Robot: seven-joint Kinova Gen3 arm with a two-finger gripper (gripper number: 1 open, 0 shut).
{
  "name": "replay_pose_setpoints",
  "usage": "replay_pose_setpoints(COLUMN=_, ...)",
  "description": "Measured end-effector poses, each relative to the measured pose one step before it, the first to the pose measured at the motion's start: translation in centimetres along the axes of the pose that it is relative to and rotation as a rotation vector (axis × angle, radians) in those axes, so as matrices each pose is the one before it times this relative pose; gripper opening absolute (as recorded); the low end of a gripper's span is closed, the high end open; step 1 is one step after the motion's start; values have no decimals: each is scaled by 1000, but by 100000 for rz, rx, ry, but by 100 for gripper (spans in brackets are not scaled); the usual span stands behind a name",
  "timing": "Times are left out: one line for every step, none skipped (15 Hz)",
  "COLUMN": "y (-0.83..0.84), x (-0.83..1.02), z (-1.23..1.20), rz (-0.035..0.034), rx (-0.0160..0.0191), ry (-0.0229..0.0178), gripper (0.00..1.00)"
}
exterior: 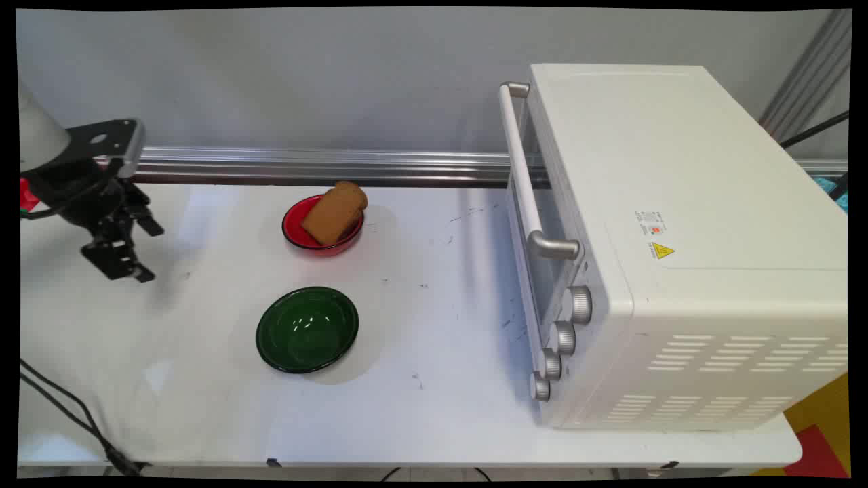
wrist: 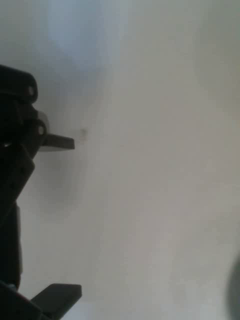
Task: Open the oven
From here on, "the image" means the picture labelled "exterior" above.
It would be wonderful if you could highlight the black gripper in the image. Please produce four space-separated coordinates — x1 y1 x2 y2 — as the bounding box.
39 163 165 283

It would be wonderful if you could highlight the white oven door handle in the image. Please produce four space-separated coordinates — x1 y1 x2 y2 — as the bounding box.
499 81 583 262

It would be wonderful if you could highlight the red bowl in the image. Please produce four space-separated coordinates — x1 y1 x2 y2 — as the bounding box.
281 195 366 258

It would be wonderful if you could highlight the dark green bowl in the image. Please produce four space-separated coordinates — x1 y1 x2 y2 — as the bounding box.
256 286 360 375

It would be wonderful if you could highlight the brown bread slice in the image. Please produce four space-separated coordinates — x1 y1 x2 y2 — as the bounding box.
300 180 369 246

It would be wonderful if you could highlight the glass oven door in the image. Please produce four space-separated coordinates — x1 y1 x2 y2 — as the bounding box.
505 102 592 370

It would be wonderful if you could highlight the large silver oven knob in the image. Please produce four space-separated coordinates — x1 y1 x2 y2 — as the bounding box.
564 285 593 325

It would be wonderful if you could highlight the white printed oven label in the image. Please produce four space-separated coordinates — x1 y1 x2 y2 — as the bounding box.
634 211 669 237

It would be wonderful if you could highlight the white toaster oven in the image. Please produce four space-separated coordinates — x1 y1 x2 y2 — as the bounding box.
505 64 849 432

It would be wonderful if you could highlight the teal object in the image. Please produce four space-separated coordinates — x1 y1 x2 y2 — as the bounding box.
810 174 849 215

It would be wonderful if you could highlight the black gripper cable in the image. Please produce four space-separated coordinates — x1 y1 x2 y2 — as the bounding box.
20 201 74 222

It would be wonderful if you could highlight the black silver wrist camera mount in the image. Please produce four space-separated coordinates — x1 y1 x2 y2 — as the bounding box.
65 119 147 180

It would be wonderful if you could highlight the black table cable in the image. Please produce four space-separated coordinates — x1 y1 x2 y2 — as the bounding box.
19 358 140 475
19 373 136 476

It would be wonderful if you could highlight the aluminium rail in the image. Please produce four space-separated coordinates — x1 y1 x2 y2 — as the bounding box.
95 145 849 189

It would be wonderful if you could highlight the black hanging cable loop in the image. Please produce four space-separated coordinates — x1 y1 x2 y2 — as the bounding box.
378 466 494 483

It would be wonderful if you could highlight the black oven power cable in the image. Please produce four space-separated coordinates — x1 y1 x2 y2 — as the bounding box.
779 110 850 150

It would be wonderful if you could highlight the aluminium frame post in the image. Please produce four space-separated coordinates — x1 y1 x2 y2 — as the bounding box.
758 9 852 140

